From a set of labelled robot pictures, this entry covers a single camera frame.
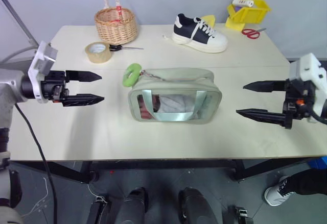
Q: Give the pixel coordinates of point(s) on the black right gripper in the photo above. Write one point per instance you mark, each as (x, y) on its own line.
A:
(297, 101)

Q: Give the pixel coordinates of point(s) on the person's white sneaker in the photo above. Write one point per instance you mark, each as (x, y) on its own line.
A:
(277, 190)

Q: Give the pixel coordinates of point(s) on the brown packing tape roll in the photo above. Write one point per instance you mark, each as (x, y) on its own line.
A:
(98, 52)

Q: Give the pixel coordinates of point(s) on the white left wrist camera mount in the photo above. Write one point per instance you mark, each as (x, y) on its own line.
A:
(41, 60)

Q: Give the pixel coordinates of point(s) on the person's black trouser leg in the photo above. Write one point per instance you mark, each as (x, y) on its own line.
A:
(307, 180)

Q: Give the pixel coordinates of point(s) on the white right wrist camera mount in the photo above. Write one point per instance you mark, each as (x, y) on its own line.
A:
(311, 81)

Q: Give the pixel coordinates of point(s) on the yellow cloth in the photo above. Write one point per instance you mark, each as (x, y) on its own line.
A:
(209, 20)

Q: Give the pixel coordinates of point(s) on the white and black sneaker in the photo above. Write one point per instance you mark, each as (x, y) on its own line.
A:
(200, 34)

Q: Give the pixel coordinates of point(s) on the blue box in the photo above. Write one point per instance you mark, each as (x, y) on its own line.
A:
(318, 164)

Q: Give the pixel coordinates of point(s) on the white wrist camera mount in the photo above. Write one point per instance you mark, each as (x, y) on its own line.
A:
(41, 60)
(311, 81)

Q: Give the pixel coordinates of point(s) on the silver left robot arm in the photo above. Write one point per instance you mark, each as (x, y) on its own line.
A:
(10, 86)

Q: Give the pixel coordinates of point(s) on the grey metal pole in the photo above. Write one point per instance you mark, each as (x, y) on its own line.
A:
(16, 14)

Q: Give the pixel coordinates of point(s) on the yellow plastic bin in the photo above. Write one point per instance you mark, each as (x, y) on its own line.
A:
(249, 13)

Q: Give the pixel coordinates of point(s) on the black table frame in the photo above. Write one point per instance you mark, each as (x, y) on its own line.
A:
(163, 169)

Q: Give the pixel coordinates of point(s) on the pale green transparent pouch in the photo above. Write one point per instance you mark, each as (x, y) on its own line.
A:
(176, 96)

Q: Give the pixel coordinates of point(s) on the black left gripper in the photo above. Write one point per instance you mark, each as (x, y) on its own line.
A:
(54, 87)

